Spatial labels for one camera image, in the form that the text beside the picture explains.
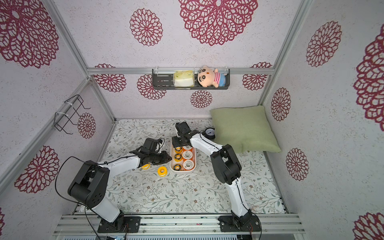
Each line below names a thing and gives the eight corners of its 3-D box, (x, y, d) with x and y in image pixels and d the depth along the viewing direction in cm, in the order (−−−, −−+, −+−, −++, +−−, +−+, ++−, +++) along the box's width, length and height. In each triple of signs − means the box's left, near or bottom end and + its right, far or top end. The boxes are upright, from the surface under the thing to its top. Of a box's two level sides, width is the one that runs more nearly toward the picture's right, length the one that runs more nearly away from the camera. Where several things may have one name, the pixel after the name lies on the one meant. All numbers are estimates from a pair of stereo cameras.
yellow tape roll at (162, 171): (157, 176, 92) (156, 175, 90) (158, 167, 96) (158, 166, 94) (167, 176, 92) (166, 175, 90) (168, 167, 96) (167, 166, 94)
